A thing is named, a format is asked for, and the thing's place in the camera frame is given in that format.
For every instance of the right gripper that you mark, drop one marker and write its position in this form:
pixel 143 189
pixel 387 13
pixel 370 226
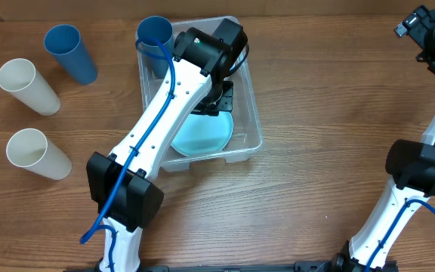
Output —
pixel 418 26

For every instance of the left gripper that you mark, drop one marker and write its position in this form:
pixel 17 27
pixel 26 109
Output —
pixel 217 93

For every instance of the light blue plate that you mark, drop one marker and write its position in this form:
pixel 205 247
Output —
pixel 201 134

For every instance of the dark blue cup front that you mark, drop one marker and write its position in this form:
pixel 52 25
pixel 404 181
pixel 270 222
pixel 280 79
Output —
pixel 151 32

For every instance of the dark blue cup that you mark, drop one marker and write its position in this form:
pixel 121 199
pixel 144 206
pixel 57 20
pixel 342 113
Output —
pixel 151 32
pixel 64 42

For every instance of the cream cup front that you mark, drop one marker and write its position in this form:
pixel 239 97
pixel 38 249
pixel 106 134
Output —
pixel 30 149

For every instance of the cream cup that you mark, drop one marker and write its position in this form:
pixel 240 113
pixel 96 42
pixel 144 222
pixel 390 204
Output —
pixel 21 79
pixel 30 149

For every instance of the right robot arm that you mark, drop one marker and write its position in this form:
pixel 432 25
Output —
pixel 411 167

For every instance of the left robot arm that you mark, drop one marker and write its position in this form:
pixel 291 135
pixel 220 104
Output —
pixel 195 82

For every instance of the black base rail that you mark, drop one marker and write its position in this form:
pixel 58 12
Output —
pixel 298 266

